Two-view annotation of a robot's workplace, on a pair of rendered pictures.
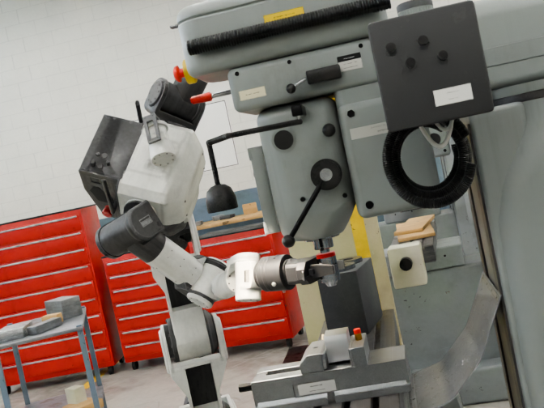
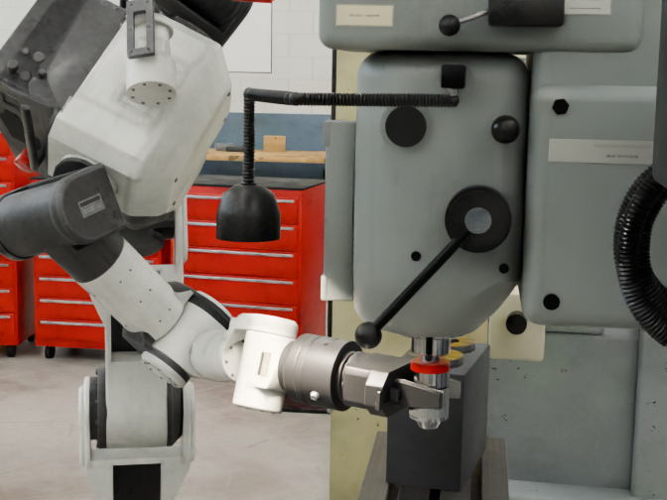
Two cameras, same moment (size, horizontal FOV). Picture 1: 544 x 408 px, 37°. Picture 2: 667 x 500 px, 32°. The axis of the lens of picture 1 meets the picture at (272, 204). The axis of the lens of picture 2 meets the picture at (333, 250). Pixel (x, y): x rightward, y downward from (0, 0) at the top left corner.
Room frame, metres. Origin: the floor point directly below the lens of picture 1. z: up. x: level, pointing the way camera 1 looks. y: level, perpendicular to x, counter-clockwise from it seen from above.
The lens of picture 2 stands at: (0.59, 0.05, 1.61)
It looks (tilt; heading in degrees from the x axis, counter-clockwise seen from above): 9 degrees down; 358
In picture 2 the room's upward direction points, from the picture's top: 1 degrees clockwise
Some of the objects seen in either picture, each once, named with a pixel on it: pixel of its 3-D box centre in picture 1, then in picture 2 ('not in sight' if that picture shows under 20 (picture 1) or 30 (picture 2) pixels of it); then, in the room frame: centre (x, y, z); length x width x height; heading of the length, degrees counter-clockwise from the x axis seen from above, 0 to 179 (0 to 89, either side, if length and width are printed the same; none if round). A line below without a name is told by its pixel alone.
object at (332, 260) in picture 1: (328, 268); (429, 393); (1.93, -0.10, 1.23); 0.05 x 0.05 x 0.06
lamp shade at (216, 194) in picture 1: (220, 197); (248, 209); (1.88, 0.11, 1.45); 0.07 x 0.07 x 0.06
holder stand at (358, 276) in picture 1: (350, 295); (439, 407); (2.41, -0.17, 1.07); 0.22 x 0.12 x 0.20; 161
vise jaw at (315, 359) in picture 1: (315, 356); not in sight; (1.81, -0.03, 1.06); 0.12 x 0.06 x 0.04; 170
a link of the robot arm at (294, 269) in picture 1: (295, 272); (361, 380); (1.97, -0.02, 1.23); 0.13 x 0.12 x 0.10; 149
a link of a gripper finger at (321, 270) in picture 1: (321, 270); (416, 397); (1.90, -0.08, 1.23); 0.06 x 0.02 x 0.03; 59
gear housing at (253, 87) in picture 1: (307, 78); (478, 8); (1.92, -0.14, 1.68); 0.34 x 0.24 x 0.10; 81
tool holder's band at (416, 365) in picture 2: (325, 254); (430, 364); (1.93, -0.10, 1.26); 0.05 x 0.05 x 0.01
